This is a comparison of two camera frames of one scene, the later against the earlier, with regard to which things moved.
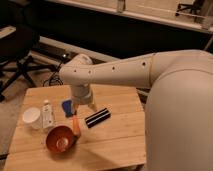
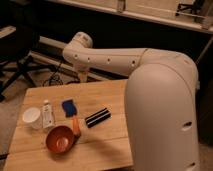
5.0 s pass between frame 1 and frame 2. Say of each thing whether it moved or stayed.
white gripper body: moved
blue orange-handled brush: stayed
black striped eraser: stayed
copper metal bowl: stayed
